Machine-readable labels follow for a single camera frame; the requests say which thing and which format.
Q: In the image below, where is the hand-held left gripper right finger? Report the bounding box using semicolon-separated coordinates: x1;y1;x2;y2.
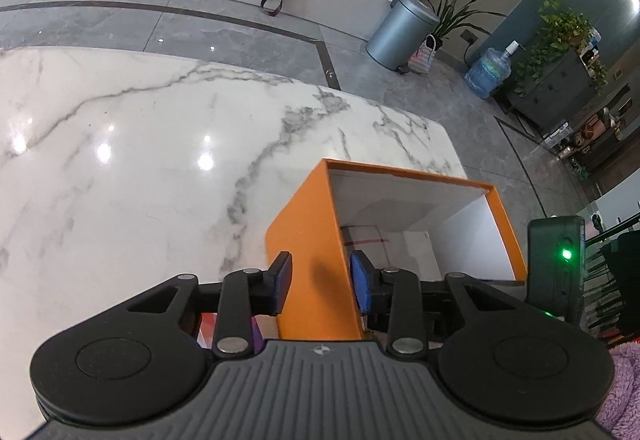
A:
350;250;544;355

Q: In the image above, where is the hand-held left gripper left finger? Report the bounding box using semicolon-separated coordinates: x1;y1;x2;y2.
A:
126;251;294;355

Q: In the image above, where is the orange box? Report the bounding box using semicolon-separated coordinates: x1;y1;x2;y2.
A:
265;158;529;341

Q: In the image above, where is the red and pink packet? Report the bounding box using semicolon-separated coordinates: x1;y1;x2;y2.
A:
192;312;267;353

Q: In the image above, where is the dark shelf with ornaments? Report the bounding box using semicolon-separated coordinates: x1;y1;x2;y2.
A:
542;85;637;172

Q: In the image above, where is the purple fluffy cloth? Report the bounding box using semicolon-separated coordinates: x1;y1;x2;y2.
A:
595;337;640;440

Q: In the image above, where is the dark grey cabinet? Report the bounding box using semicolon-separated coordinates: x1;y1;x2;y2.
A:
504;49;602;129

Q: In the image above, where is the blue water jug with pump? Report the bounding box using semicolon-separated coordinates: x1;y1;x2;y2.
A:
464;40;524;99

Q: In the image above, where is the trailing green potted plant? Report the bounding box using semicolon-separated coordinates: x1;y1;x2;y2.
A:
514;0;609;97

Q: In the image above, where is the woven handbag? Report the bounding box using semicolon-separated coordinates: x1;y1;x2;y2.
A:
407;34;441;75

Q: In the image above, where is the long-leaf potted plant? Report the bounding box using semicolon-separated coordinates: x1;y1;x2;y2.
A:
425;0;507;52

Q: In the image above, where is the grey metal trash bin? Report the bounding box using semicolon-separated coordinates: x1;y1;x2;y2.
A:
365;0;442;71

